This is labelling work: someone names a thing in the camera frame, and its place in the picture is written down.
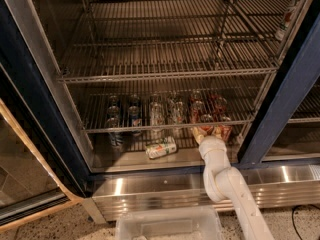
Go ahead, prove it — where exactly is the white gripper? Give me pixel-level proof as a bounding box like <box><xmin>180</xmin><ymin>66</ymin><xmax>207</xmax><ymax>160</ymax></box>
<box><xmin>192</xmin><ymin>126</ymin><xmax>227</xmax><ymax>161</ymax></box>

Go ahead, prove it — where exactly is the red coke can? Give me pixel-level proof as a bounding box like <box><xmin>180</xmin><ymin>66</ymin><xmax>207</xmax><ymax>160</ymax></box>
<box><xmin>199</xmin><ymin>114</ymin><xmax>214</xmax><ymax>136</ymax></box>
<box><xmin>219</xmin><ymin>116</ymin><xmax>232</xmax><ymax>142</ymax></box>

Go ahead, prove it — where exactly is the white green soda can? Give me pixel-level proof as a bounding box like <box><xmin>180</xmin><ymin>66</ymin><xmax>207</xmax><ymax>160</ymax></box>
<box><xmin>146</xmin><ymin>136</ymin><xmax>177</xmax><ymax>159</ymax></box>

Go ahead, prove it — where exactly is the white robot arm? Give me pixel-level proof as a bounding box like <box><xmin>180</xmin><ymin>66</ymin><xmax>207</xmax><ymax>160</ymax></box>
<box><xmin>192</xmin><ymin>127</ymin><xmax>274</xmax><ymax>240</ymax></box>

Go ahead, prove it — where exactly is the stainless fridge base grille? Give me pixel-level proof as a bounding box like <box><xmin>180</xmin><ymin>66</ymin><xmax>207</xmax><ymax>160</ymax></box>
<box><xmin>88</xmin><ymin>165</ymin><xmax>320</xmax><ymax>224</ymax></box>

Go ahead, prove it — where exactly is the blue pepsi can front left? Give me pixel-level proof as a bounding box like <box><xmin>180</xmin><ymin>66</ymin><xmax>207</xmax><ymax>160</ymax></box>
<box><xmin>107</xmin><ymin>117</ymin><xmax>123</xmax><ymax>148</ymax></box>

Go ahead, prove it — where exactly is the glass fridge door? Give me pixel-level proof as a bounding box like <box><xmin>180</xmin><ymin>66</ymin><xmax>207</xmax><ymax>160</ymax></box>
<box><xmin>0</xmin><ymin>98</ymin><xmax>82</xmax><ymax>232</ymax></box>

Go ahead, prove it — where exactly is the clear plastic bin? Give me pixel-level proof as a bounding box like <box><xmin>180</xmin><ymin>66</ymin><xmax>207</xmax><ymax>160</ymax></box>
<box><xmin>115</xmin><ymin>206</ymin><xmax>224</xmax><ymax>240</ymax></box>

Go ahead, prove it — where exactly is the red white bottle top right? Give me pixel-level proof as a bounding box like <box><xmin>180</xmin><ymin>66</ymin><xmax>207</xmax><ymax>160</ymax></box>
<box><xmin>275</xmin><ymin>0</ymin><xmax>301</xmax><ymax>41</ymax></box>

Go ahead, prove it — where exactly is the blue fridge center post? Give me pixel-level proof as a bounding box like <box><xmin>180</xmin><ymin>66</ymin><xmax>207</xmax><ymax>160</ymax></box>
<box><xmin>239</xmin><ymin>15</ymin><xmax>320</xmax><ymax>168</ymax></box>

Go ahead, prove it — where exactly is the lower wire fridge shelf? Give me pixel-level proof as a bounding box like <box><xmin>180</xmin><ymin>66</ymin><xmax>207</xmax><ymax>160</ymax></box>
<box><xmin>83</xmin><ymin>84</ymin><xmax>260</xmax><ymax>134</ymax></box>

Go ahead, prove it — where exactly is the wire fridge shelf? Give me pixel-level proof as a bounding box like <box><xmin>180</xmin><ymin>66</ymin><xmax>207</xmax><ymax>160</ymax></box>
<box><xmin>59</xmin><ymin>0</ymin><xmax>289</xmax><ymax>83</ymax></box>
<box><xmin>83</xmin><ymin>84</ymin><xmax>260</xmax><ymax>134</ymax></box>

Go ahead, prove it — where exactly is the black cable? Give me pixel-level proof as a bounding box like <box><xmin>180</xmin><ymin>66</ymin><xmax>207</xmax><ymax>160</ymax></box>
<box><xmin>291</xmin><ymin>203</ymin><xmax>320</xmax><ymax>240</ymax></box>

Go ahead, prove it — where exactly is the upper wire fridge shelf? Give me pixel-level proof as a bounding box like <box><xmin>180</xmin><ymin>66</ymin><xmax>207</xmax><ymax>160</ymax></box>
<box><xmin>59</xmin><ymin>0</ymin><xmax>289</xmax><ymax>83</ymax></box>

